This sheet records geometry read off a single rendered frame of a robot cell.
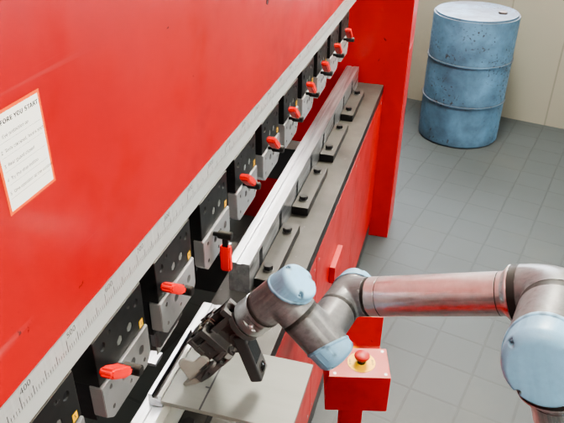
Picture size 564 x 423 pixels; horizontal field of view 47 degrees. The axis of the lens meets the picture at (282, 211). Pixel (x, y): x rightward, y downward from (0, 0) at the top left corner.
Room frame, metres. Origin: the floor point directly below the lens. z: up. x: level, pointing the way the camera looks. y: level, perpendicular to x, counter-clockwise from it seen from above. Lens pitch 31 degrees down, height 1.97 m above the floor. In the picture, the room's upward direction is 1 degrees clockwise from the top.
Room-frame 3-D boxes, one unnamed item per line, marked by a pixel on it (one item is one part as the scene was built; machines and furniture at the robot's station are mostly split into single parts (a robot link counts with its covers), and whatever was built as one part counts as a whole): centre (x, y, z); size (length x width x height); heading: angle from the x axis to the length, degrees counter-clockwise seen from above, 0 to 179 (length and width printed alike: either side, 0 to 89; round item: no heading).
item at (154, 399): (0.99, 0.22, 0.99); 0.20 x 0.03 x 0.03; 165
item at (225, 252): (1.10, 0.12, 1.20); 0.04 x 0.02 x 0.10; 75
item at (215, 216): (1.14, 0.18, 1.26); 0.15 x 0.09 x 0.17; 165
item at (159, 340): (0.97, 0.22, 1.13); 0.10 x 0.02 x 0.10; 165
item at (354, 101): (2.70, -0.31, 0.89); 0.30 x 0.05 x 0.03; 165
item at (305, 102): (1.91, -0.04, 1.26); 0.15 x 0.09 x 0.17; 165
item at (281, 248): (1.54, 0.01, 0.89); 0.30 x 0.05 x 0.03; 165
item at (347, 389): (1.26, -0.20, 0.75); 0.20 x 0.16 x 0.18; 179
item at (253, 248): (2.19, -0.11, 0.92); 1.68 x 0.06 x 0.10; 165
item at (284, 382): (0.93, 0.08, 1.00); 0.26 x 0.18 x 0.01; 75
